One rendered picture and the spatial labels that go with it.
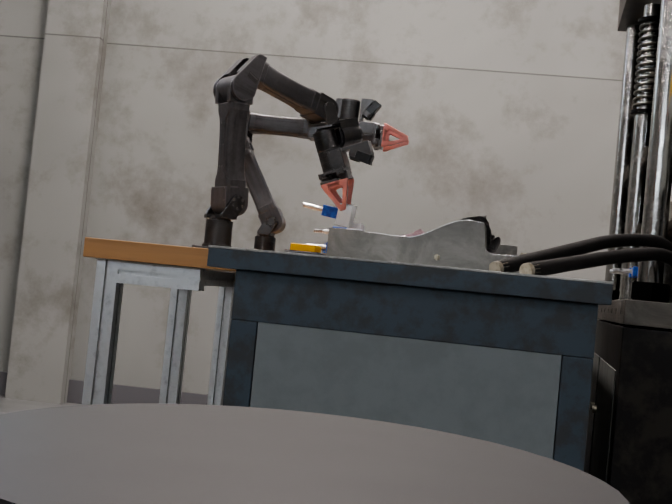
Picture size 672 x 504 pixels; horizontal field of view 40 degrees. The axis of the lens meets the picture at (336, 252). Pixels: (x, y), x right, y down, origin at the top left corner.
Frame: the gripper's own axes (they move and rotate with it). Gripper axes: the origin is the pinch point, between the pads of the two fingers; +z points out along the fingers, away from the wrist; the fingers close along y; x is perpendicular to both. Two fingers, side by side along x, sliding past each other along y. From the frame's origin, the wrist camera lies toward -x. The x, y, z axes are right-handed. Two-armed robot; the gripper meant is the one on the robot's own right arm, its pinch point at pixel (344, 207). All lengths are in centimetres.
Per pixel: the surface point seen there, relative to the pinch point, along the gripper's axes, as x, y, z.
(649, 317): -63, -1, 45
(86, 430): -22, -181, 17
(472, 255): -28.0, -6.9, 19.7
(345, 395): -6, -70, 35
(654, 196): -72, 7, 18
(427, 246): -18.3, -6.7, 14.9
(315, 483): -35, -185, 21
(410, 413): -16, -70, 41
